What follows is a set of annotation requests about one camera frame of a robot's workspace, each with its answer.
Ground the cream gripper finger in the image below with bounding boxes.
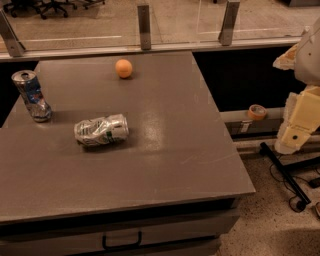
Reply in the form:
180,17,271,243
274,85,320,154
273,44,298,70

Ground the crushed silver green 7up can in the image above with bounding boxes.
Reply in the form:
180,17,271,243
74,114,129,147

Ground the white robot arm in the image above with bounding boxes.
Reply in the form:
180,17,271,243
273,18,320,154

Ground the black metal stand leg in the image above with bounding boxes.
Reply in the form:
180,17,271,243
260,142,311,211

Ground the grey cabinet drawer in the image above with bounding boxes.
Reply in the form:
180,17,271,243
0,209,239,256

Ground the orange fruit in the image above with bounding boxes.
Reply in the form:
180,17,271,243
115,59,133,79

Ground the black office chair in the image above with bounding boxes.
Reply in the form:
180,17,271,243
2,0,106,20

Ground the metal bracket right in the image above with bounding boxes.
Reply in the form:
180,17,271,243
218,0,240,46

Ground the metal bracket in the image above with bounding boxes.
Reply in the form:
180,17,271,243
0,10,25,57
218,0,240,46
137,5,151,51

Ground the black floor cable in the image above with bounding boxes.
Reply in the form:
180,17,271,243
268,153,320,213

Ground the metal bracket middle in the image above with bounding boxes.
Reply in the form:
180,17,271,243
137,5,151,51

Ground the black drawer handle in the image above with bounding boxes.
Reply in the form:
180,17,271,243
101,231,142,252

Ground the metal bracket left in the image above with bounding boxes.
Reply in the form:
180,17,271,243
0,10,25,57

